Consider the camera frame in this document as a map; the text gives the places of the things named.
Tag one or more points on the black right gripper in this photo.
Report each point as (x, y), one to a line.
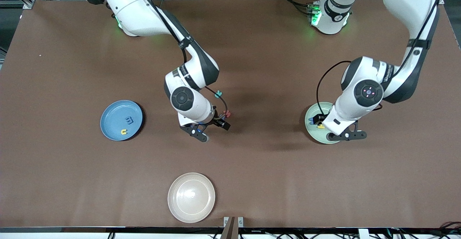
(218, 121)

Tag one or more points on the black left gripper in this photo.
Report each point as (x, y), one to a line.
(319, 118)

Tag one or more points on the pink foam letter w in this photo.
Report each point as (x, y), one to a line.
(227, 114)

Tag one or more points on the teal foam letter R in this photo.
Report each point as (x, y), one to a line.
(218, 94)

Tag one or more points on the blue foam lowercase m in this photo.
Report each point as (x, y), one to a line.
(129, 120)

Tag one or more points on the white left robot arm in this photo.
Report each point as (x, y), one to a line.
(407, 1)

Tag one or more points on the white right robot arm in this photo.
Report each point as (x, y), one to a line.
(137, 12)

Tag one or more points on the green plate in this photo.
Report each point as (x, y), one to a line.
(311, 133)

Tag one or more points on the brown table cover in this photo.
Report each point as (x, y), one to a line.
(288, 181)

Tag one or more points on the beige plate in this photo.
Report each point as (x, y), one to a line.
(191, 197)

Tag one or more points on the blue plate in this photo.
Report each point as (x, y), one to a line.
(115, 116)

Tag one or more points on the grey metal edge bracket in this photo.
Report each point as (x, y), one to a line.
(240, 221)

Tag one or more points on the brown camera post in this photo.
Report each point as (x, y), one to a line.
(228, 230)

